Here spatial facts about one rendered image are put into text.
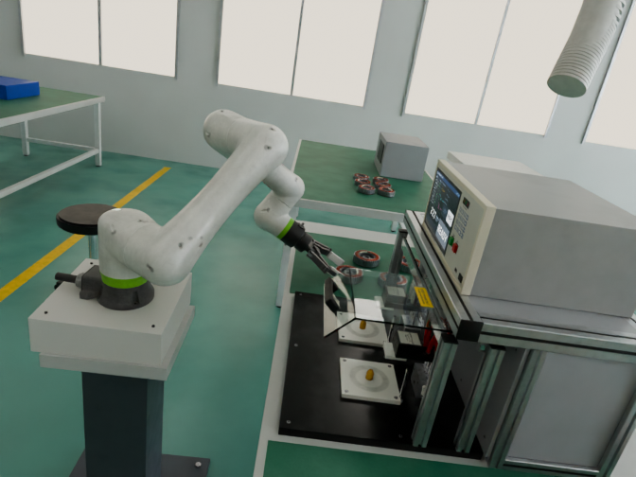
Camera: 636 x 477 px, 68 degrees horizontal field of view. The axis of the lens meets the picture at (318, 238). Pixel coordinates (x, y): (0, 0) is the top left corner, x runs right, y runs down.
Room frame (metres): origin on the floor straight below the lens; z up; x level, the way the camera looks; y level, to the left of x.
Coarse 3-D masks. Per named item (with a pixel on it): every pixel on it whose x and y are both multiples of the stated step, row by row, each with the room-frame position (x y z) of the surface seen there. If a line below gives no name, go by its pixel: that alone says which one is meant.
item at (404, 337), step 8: (400, 336) 1.03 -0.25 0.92; (408, 336) 1.04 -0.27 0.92; (416, 336) 1.05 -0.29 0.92; (384, 344) 1.05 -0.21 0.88; (392, 344) 1.05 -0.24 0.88; (400, 344) 1.00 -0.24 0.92; (408, 344) 1.00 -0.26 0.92; (416, 344) 1.01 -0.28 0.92; (384, 352) 1.02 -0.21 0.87; (392, 352) 1.02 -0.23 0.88; (400, 352) 1.00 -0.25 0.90; (408, 352) 1.00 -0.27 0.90; (416, 352) 1.00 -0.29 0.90; (424, 352) 1.01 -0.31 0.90; (432, 352) 1.02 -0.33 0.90; (400, 360) 1.00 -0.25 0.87; (416, 360) 1.00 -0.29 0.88; (424, 360) 1.00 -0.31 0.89; (432, 360) 1.00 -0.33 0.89
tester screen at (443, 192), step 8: (440, 176) 1.30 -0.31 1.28; (440, 184) 1.28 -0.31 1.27; (448, 184) 1.22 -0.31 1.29; (432, 192) 1.35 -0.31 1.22; (440, 192) 1.26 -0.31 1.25; (448, 192) 1.20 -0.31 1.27; (456, 192) 1.13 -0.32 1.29; (432, 200) 1.33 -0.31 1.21; (440, 200) 1.25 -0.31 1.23; (448, 200) 1.18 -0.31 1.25; (456, 200) 1.12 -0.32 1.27; (440, 208) 1.23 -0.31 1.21; (440, 216) 1.21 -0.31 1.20; (448, 224) 1.13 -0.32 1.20
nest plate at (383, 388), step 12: (348, 360) 1.09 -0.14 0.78; (360, 360) 1.10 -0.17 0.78; (348, 372) 1.04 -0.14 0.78; (360, 372) 1.05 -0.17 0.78; (384, 372) 1.07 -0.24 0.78; (348, 384) 0.99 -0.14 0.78; (360, 384) 1.00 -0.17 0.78; (372, 384) 1.01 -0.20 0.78; (384, 384) 1.01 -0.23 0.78; (396, 384) 1.02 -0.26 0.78; (348, 396) 0.95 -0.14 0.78; (360, 396) 0.95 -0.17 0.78; (372, 396) 0.96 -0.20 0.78; (384, 396) 0.97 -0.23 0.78; (396, 396) 0.98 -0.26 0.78
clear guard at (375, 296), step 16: (352, 272) 1.06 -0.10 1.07; (368, 272) 1.07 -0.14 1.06; (352, 288) 0.97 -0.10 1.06; (368, 288) 0.99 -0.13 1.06; (384, 288) 1.00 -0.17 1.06; (400, 288) 1.01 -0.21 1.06; (432, 288) 1.04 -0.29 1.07; (352, 304) 0.90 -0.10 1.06; (368, 304) 0.91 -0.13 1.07; (384, 304) 0.92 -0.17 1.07; (400, 304) 0.93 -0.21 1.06; (416, 304) 0.95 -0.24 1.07; (336, 320) 0.88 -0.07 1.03; (352, 320) 0.84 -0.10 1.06; (368, 320) 0.85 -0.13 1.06; (384, 320) 0.85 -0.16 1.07; (400, 320) 0.86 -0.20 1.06; (416, 320) 0.87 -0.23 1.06; (432, 320) 0.88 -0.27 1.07
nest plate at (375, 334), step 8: (360, 320) 1.31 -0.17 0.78; (344, 328) 1.25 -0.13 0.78; (352, 328) 1.26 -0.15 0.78; (360, 328) 1.26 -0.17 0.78; (368, 328) 1.27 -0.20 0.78; (376, 328) 1.28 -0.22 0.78; (384, 328) 1.29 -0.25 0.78; (344, 336) 1.21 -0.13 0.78; (352, 336) 1.21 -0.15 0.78; (360, 336) 1.22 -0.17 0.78; (368, 336) 1.23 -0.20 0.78; (376, 336) 1.24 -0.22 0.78; (384, 336) 1.24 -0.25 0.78; (368, 344) 1.20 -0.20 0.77; (376, 344) 1.20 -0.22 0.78
